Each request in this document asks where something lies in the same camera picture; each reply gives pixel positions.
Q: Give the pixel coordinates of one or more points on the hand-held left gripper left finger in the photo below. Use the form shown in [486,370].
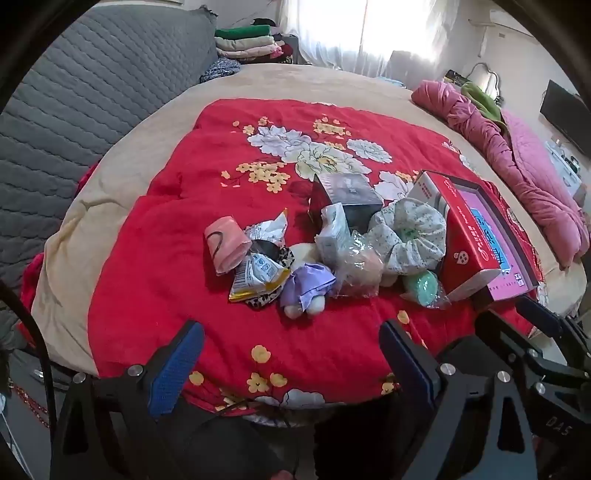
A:
[178,369]

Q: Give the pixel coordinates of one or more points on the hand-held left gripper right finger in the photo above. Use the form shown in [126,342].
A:
[406,364]

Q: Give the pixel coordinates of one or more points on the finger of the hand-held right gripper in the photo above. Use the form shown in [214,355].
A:
[503,337]
[538,314]

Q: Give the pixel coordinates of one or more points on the green ball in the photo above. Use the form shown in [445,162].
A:
[422,286]

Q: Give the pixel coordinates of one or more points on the clear plastic bag peach item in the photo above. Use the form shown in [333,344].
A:
[362,267]

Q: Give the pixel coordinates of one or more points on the white floral fabric cap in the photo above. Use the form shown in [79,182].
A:
[415,244]

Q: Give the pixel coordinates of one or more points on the yellow snack packet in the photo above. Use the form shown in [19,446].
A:
[258,277]

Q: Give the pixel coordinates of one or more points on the pink sock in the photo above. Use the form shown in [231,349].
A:
[226,244]

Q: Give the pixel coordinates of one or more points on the white green tissue pack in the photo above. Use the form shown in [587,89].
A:
[332,230]

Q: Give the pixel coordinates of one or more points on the leopard print scrunchie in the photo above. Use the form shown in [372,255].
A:
[287,258]

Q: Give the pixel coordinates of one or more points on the red and white box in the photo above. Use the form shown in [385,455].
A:
[466,240]

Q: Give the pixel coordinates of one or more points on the pink quilt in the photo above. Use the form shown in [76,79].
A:
[531,175]

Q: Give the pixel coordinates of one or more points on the red floral blanket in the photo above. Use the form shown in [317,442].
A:
[161,230]

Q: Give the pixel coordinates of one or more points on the dark blue box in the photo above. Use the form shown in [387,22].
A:
[351,194]

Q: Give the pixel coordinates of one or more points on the green cloth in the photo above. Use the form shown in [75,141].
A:
[482,99]

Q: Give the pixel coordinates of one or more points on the beige bed sheet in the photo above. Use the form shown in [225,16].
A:
[138,138]

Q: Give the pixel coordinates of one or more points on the black yellow printed box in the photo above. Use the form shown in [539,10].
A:
[455,77]

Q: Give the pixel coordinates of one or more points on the grey chair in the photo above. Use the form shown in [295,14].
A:
[402,62]

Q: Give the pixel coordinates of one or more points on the white air conditioner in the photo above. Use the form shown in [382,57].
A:
[508,22]

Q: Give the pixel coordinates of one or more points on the grey quilted headboard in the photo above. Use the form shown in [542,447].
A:
[69,92]

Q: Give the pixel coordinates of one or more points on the blue white patterned cushion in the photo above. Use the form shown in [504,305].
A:
[221,70]

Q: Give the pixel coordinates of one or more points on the pink folded garment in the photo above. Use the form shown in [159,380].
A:
[251,53]

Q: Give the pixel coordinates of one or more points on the cream folded garment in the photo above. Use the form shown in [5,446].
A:
[247,44]

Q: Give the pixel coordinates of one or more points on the dark clothes pile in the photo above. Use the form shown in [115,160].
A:
[286,48]

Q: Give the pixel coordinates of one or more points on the white curtain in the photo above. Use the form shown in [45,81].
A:
[332,32]

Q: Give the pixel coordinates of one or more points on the green folded garment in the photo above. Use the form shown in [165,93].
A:
[242,32]

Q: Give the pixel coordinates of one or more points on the black wall television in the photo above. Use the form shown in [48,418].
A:
[565,110]

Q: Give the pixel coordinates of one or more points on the chrome tube frame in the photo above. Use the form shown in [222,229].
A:
[485,69]

